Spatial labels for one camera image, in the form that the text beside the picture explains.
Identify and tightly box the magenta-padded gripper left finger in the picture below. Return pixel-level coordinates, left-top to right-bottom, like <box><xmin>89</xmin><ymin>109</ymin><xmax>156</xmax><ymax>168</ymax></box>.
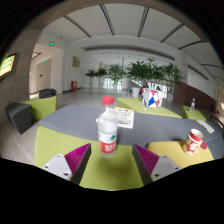
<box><xmin>41</xmin><ymin>142</ymin><xmax>92</xmax><ymax>186</ymax></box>

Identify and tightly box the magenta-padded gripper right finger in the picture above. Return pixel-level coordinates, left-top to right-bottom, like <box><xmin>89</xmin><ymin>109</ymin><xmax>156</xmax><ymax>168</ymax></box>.
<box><xmin>131</xmin><ymin>143</ymin><xmax>183</xmax><ymax>186</ymax></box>

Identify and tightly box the clear water bottle red cap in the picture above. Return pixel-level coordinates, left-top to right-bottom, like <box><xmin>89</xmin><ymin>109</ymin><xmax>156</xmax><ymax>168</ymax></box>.
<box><xmin>96</xmin><ymin>95</ymin><xmax>119</xmax><ymax>159</ymax></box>

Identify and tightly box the small clear water bottle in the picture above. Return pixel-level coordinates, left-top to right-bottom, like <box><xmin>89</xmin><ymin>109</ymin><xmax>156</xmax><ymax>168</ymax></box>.
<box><xmin>189</xmin><ymin>97</ymin><xmax>196</xmax><ymax>114</ymax></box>

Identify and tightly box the red and white mug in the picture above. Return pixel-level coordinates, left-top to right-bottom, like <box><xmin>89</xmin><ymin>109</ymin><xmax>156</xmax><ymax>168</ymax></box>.
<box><xmin>182</xmin><ymin>128</ymin><xmax>205</xmax><ymax>156</ymax></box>

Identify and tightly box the small green low table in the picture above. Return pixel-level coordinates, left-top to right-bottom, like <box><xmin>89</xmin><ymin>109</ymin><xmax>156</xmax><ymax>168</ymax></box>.
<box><xmin>181</xmin><ymin>105</ymin><xmax>208</xmax><ymax>122</ymax></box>

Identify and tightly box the green armchair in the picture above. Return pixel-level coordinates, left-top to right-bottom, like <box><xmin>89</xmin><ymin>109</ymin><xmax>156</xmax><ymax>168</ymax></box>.
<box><xmin>20</xmin><ymin>95</ymin><xmax>58</xmax><ymax>123</ymax></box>

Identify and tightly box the dark grey armchair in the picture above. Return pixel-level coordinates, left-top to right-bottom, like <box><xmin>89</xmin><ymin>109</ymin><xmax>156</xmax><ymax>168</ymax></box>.
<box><xmin>4</xmin><ymin>102</ymin><xmax>33</xmax><ymax>135</ymax></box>

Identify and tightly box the large green low table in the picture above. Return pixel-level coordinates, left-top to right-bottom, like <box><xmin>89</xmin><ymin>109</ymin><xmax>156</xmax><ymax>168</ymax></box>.
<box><xmin>116</xmin><ymin>97</ymin><xmax>183</xmax><ymax>119</ymax></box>

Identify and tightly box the red white blue patterned box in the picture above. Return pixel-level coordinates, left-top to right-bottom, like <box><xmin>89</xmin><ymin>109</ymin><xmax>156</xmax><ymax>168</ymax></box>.
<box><xmin>141</xmin><ymin>88</ymin><xmax>164</xmax><ymax>108</ymax></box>

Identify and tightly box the black bag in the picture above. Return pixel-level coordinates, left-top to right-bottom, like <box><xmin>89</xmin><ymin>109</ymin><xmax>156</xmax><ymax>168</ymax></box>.
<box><xmin>38</xmin><ymin>87</ymin><xmax>58</xmax><ymax>99</ymax></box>

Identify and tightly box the group of green potted plants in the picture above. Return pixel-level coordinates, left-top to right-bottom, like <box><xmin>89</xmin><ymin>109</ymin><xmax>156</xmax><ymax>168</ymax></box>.
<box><xmin>84</xmin><ymin>57</ymin><xmax>184</xmax><ymax>95</ymax></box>

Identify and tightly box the framed wall plaque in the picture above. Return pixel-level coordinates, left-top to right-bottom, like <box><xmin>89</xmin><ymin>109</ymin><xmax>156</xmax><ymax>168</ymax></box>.
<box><xmin>72</xmin><ymin>55</ymin><xmax>82</xmax><ymax>69</ymax></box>

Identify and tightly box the lit wall screen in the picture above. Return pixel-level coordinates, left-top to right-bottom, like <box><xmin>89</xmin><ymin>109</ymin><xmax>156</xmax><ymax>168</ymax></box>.
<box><xmin>0</xmin><ymin>52</ymin><xmax>18</xmax><ymax>81</ymax></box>

